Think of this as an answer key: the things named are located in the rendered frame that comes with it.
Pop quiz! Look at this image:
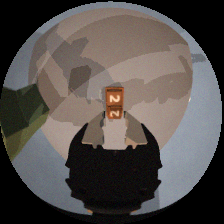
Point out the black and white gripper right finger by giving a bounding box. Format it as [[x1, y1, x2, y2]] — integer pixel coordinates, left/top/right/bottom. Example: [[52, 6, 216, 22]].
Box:
[[124, 111, 162, 169]]

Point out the brown wooden calendar cube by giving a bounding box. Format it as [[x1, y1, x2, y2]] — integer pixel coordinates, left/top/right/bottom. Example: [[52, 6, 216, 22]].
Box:
[[107, 106, 122, 119], [107, 90, 122, 106]]

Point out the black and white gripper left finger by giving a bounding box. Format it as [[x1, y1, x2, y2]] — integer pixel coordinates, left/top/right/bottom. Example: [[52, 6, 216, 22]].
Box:
[[65, 111, 105, 169]]

